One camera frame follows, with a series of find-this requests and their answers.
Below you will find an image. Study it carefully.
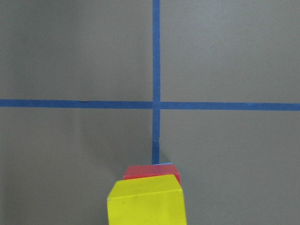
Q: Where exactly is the yellow cube block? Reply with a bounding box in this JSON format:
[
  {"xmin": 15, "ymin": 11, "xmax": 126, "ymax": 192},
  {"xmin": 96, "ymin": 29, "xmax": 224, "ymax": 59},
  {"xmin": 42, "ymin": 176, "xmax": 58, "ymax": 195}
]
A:
[{"xmin": 107, "ymin": 174, "xmax": 187, "ymax": 225}]

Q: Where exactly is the red cube block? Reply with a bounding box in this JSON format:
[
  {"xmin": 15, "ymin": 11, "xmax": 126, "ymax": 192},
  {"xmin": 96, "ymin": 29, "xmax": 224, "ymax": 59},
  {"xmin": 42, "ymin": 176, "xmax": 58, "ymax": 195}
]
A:
[{"xmin": 123, "ymin": 164, "xmax": 181, "ymax": 183}]

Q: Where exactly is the blue cube block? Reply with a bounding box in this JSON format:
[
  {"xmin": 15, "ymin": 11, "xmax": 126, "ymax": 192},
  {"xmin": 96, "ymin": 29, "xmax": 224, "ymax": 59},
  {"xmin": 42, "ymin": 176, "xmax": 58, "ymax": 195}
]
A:
[{"xmin": 152, "ymin": 162, "xmax": 173, "ymax": 165}]

